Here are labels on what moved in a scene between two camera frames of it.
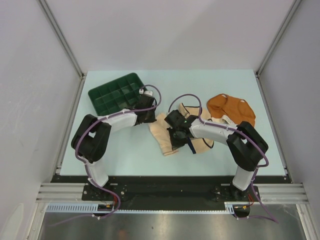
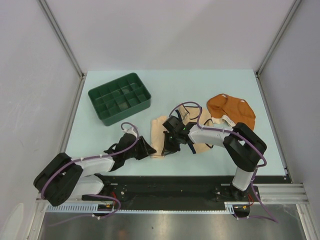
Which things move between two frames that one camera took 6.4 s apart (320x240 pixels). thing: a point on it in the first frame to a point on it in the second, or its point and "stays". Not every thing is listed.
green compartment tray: x=121 y=93 stays
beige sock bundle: x=197 y=145 stays
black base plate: x=170 y=192 stays
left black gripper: x=152 y=119 to x=146 y=150
